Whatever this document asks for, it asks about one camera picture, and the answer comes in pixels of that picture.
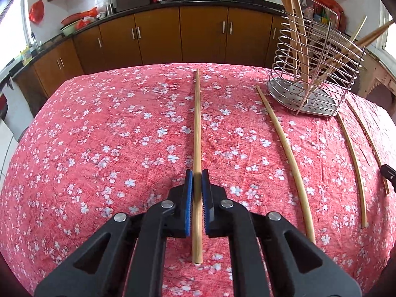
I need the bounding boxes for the black gas stove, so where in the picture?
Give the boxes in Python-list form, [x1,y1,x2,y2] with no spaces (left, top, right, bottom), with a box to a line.
[173,0,273,7]

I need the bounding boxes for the white framed window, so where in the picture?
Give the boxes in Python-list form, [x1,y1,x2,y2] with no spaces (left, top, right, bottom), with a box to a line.
[379,3,396,56]

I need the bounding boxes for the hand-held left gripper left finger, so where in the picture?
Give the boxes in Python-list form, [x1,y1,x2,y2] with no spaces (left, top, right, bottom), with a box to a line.
[34,170,194,297]

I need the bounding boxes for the wooden base cabinets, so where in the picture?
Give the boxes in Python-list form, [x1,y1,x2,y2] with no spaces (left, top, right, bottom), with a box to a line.
[14,6,291,99]

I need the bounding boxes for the pale enamel basin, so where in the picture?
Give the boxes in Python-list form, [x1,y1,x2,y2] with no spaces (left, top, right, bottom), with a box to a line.
[60,22,82,37]

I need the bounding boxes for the black kitchen countertop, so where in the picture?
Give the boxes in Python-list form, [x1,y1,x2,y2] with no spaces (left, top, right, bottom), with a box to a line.
[0,0,285,81]

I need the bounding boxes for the sliding window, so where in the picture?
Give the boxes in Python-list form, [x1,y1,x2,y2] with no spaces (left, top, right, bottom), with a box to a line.
[0,0,34,78]

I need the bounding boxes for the red floral tablecloth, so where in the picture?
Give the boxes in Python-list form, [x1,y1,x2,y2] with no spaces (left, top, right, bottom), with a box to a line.
[0,62,396,297]

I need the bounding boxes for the metal wire chopstick holder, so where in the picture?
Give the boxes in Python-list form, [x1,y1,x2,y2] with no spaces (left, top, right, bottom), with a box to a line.
[267,0,366,117]

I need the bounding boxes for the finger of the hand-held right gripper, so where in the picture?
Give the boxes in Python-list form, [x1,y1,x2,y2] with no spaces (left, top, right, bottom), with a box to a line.
[380,164,396,189]

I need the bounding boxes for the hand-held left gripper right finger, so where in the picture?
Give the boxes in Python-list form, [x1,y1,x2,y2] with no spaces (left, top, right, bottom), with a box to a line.
[201,170,362,297]

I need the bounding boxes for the cream wooden side table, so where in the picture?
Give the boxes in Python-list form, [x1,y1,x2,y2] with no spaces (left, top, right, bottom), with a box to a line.
[360,54,396,99]

